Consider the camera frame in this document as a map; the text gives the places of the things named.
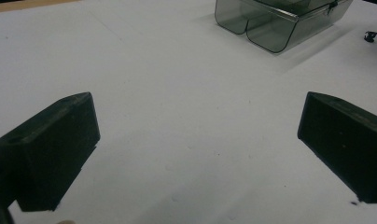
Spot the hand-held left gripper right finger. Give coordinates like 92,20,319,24
297,91,377,204

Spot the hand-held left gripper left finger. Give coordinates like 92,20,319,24
0,91,101,213

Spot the small black plastic part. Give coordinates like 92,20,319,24
363,30,377,43

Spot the transparent grey compartment box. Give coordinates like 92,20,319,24
214,0,354,54

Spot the white table cover sheet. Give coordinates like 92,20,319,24
0,0,377,224

